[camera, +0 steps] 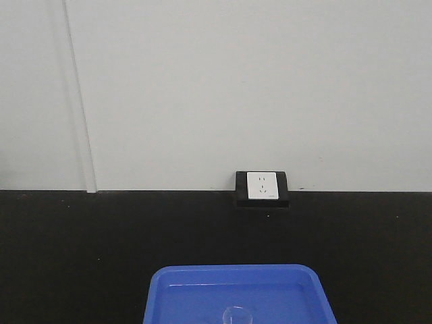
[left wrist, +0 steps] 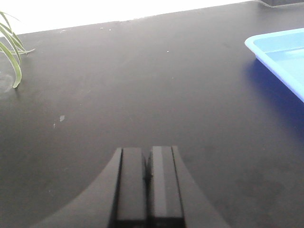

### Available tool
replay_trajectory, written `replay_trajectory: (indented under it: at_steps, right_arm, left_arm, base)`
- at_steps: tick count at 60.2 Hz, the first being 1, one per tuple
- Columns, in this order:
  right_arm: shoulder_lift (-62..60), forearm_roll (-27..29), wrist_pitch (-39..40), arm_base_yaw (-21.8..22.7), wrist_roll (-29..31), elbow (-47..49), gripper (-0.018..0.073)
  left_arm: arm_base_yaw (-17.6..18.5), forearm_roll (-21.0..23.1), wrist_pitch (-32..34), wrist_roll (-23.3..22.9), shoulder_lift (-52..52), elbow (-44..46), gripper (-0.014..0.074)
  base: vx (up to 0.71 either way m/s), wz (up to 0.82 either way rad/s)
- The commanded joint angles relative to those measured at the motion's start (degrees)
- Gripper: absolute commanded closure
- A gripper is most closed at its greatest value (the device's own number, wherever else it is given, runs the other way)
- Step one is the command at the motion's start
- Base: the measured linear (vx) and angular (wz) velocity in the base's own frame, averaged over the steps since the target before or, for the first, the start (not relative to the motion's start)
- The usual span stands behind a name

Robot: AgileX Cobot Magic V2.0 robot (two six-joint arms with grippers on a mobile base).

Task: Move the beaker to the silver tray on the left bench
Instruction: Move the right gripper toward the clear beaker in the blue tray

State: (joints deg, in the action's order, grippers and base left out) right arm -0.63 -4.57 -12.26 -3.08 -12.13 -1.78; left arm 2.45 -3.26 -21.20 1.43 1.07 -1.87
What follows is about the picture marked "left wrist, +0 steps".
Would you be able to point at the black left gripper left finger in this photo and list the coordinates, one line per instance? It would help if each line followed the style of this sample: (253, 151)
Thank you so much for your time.
(115, 199)

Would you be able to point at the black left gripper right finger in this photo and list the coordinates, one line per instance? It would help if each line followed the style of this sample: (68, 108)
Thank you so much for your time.
(174, 199)

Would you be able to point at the blue plastic tray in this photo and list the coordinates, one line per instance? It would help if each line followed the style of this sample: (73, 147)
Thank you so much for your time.
(282, 53)

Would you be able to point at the green plant leaves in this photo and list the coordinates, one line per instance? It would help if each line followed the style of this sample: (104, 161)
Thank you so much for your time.
(17, 48)

